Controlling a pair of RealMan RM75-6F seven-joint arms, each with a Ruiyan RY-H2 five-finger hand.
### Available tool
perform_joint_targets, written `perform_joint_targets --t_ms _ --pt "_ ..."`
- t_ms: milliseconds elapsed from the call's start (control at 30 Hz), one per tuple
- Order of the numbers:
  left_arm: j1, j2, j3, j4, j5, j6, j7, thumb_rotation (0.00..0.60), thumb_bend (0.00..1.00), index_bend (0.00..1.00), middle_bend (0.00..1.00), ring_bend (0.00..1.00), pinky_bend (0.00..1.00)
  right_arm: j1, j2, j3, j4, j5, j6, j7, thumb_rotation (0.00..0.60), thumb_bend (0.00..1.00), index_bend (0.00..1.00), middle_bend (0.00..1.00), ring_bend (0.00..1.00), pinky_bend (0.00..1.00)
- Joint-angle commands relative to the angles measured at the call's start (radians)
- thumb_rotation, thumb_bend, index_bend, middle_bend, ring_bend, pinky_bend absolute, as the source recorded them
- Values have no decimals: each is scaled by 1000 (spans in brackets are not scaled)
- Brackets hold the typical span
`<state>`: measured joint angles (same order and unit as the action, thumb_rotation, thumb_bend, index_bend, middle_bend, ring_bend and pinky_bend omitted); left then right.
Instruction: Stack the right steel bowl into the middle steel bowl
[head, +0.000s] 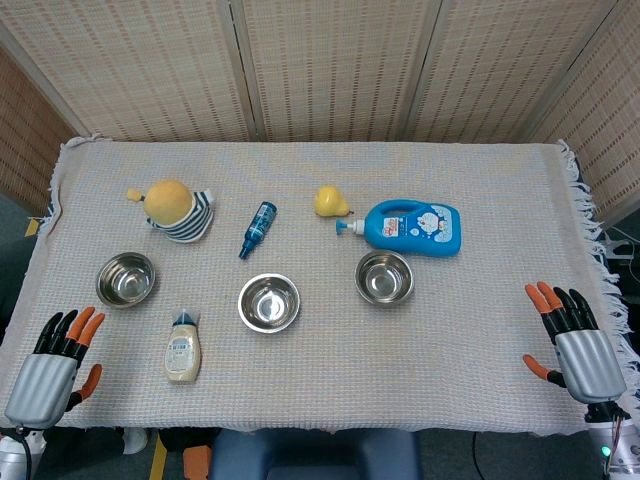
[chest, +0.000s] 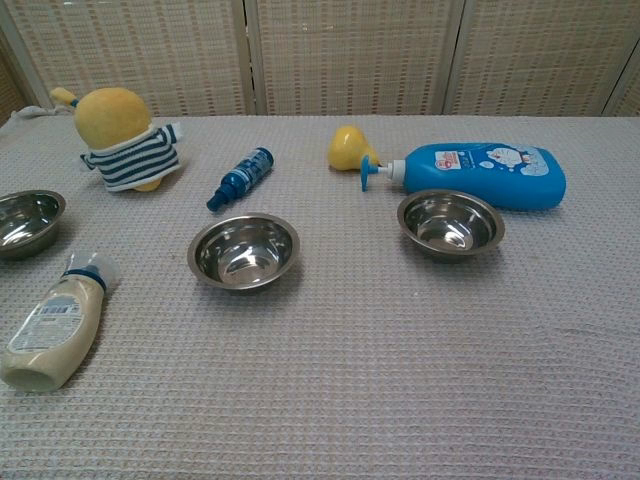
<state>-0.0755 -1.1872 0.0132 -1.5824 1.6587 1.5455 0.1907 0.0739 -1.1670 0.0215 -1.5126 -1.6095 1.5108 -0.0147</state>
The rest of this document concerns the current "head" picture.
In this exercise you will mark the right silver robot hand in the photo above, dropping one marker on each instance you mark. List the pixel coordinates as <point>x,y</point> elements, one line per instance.
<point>590,365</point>

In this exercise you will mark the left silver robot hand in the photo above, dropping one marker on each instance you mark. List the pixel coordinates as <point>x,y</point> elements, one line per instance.
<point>37,385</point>

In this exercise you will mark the stainless steel bowl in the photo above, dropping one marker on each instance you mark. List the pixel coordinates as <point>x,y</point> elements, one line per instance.
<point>269,304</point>
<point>125,280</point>
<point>384,278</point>

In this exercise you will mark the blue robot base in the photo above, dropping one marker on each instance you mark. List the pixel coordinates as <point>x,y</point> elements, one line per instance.
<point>315,457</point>

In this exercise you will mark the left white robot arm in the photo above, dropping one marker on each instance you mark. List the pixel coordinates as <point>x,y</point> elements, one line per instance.
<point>12,457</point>

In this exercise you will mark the white floor object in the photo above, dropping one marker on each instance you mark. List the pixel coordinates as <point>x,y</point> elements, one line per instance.
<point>135,441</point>

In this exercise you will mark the cream mayonnaise squeeze bottle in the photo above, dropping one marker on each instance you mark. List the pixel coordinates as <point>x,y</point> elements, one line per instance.
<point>183,352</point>

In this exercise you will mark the orange block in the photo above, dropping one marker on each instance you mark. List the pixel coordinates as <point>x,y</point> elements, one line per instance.
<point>196,462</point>

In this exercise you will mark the blue pump detergent bottle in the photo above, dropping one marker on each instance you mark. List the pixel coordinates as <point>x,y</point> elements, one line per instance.
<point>415,227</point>

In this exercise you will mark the yellow plush toy striped shirt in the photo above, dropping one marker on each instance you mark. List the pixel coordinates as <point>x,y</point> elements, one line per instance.
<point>172,207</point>

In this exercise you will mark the beige woven tablecloth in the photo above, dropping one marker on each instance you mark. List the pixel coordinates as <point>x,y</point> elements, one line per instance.
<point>325,380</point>

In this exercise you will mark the small blue spray bottle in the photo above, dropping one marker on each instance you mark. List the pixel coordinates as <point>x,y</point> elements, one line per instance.
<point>257,230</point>

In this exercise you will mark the yellow pear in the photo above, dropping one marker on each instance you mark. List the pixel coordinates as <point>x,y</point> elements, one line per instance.
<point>330,202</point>

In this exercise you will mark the woven bamboo folding screen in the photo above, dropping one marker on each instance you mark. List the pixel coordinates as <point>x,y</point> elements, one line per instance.
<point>330,65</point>

